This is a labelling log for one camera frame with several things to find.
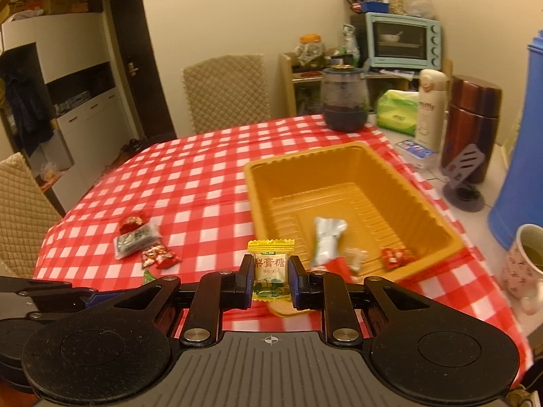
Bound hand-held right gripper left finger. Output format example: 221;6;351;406
110;254;256;347

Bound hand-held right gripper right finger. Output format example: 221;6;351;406
287;255;429;346

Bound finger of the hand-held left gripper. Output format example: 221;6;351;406
0;275;73;295
19;288;102;319

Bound yellow candy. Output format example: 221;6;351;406
247;238;295;303

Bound silver foil snack packet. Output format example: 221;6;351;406
309;216;349;270

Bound clear grey black snack packet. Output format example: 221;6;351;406
114;222;163;259

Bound red white printed snack packet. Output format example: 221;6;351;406
141;243;179;270

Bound crinkled red snack packet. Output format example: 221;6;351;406
119;211;146;234

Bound small red candy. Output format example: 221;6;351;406
380;245;416;271

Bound yellow plastic tray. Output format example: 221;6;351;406
244;141;466;318

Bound beige quilted chair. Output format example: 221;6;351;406
0;152;63;280
181;54;272;135

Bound red white checkered tablecloth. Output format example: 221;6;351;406
33;114;529;391

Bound row of shoes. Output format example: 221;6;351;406
108;138;148;166

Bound blue white small pack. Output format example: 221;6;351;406
394;138;439;169

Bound dark hanging clothes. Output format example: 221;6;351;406
0;51;54;154

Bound dark glass jar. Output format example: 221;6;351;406
320;64;370;133

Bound green tissue pack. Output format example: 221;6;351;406
375;89;420;137

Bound grey phone stand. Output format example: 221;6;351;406
441;143;486;213

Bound dark door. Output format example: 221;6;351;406
108;0;176;141

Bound white thermos bottle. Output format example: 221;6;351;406
415;69;449;150

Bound white patterned mug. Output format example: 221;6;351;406
501;223;543;315

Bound plastic jar orange lid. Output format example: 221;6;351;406
295;35;327;69

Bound brown metal thermos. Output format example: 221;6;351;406
440;75;503;185

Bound clear green snack bag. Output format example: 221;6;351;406
340;24;361;65

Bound white cabinet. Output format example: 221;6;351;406
2;13;143;206

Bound blue thermos jug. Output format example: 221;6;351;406
487;30;543;252

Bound light blue toaster oven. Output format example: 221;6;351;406
365;12;442;71

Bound brown cardboard box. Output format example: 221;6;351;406
40;0;92;15

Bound clear plastic bag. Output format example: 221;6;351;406
407;0;435;20

